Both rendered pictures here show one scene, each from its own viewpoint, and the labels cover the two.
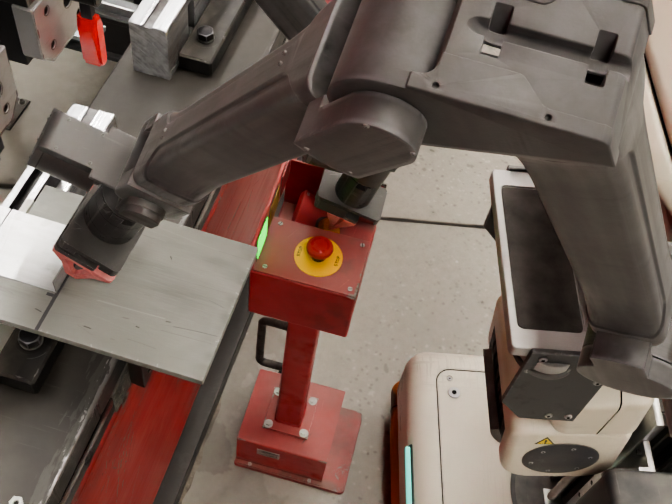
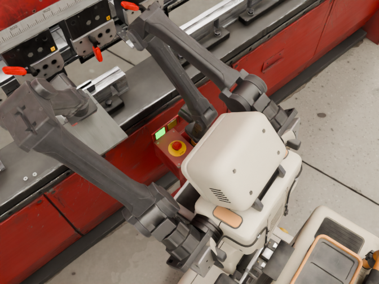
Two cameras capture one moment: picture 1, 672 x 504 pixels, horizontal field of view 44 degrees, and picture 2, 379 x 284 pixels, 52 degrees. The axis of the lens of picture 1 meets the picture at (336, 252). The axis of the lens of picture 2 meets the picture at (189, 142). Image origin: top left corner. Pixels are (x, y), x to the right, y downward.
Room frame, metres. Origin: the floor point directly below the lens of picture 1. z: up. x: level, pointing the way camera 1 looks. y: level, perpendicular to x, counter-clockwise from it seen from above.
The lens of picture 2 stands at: (0.22, -0.55, 2.12)
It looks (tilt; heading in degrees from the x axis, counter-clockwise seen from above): 60 degrees down; 46
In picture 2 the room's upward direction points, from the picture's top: 3 degrees counter-clockwise
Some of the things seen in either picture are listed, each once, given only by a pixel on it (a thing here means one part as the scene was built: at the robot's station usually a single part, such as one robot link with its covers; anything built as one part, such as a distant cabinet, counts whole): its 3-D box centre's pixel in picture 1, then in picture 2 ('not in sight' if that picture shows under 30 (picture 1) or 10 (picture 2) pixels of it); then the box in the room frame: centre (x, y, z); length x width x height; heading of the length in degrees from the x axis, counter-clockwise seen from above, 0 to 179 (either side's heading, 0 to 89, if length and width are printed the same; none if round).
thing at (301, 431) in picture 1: (290, 412); not in sight; (0.76, 0.03, 0.13); 0.10 x 0.10 x 0.01; 85
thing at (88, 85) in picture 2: (7, 230); (69, 98); (0.52, 0.37, 0.99); 0.20 x 0.03 x 0.03; 173
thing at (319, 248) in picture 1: (319, 251); (176, 146); (0.71, 0.02, 0.79); 0.04 x 0.04 x 0.04
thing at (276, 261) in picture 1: (317, 242); (184, 143); (0.76, 0.03, 0.75); 0.20 x 0.16 x 0.18; 175
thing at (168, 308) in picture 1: (119, 278); (84, 126); (0.48, 0.23, 1.00); 0.26 x 0.18 x 0.01; 83
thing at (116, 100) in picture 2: (72, 279); (88, 120); (0.53, 0.31, 0.89); 0.30 x 0.05 x 0.03; 173
